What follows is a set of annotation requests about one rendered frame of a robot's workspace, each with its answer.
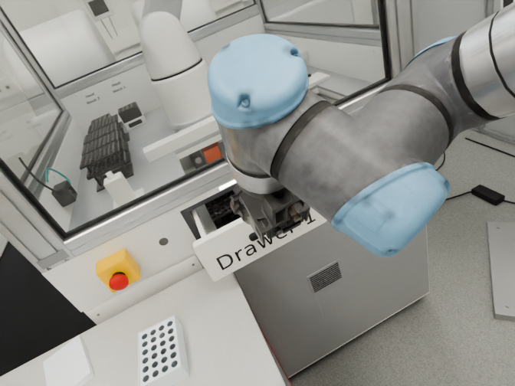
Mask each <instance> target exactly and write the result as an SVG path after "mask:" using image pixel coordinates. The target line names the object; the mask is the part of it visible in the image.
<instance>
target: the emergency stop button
mask: <svg viewBox="0 0 515 386"><path fill-rule="evenodd" d="M128 284H129V279H128V277H127V276H125V275H123V274H117V275H115V276H112V277H111V278H110V281H109V286H110V288H111V289H112V290H123V289H125V288H126V287H127V286H128Z"/></svg>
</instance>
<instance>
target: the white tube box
mask: <svg viewBox="0 0 515 386"><path fill-rule="evenodd" d="M187 377H189V366H188V361H187V355H186V350H185V340H184V335H183V330H182V324H181V323H180V321H179V320H178V319H177V318H176V317H175V315H174V316H171V317H169V318H168V319H165V320H163V321H161V322H159V323H157V324H155V325H153V326H151V327H149V328H148V329H145V330H143V331H141V332H139V333H138V379H139V386H172V385H174V384H176V383H178V382H180V381H182V380H184V379H185V378H187Z"/></svg>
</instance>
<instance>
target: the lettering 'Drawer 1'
mask: <svg viewBox="0 0 515 386"><path fill-rule="evenodd" d="M309 219H310V222H308V223H307V224H310V223H312V222H314V221H315V220H316V219H314V220H312V218H311V216H310V213H309ZM264 239H265V240H266V241H267V242H268V243H269V244H272V238H271V239H270V241H271V242H270V241H269V240H268V239H267V238H266V237H264ZM257 242H258V243H259V244H260V245H261V246H262V247H263V248H265V244H264V245H263V244H262V243H261V242H260V241H259V240H257ZM250 246H252V248H250V249H249V250H251V249H254V251H253V253H254V252H255V253H256V252H257V251H256V249H255V246H254V245H253V244H249V245H247V246H246V247H245V249H246V248H247V247H250ZM249 250H247V251H246V254H247V255H248V256H250V255H252V254H253V253H252V254H249V253H248V251H249ZM240 251H242V249H240V250H239V251H238V252H235V255H236V256H237V258H238V260H239V261H241V259H240V257H239V256H238V253H239V252H240ZM222 257H229V258H230V260H231V263H230V264H229V265H228V266H226V267H223V266H222V264H221V261H220V260H219V259H220V258H222ZM216 260H217V261H218V263H219V265H220V267H221V268H222V270H224V269H226V268H228V267H229V266H231V265H232V264H233V258H232V256H231V255H229V254H225V255H222V256H220V257H218V258H216Z"/></svg>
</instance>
